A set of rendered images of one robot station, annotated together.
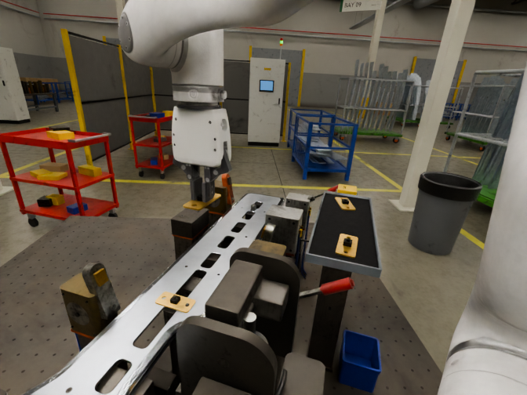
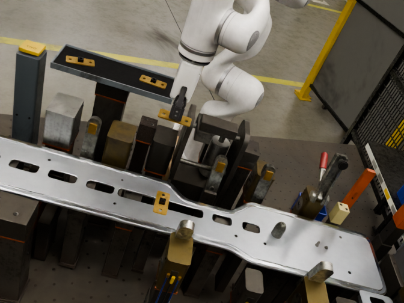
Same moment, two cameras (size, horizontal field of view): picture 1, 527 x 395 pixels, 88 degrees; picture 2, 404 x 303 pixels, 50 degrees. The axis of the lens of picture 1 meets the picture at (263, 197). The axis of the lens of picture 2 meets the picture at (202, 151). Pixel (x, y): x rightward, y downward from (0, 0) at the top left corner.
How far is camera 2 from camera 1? 1.31 m
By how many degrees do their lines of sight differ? 96
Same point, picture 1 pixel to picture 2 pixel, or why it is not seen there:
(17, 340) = not seen: outside the picture
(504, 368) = (237, 73)
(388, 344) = (80, 137)
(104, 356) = (214, 228)
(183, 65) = not seen: hidden behind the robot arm
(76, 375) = (228, 236)
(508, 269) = (256, 47)
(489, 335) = (226, 68)
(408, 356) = not seen: hidden behind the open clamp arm
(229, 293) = (228, 125)
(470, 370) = (235, 80)
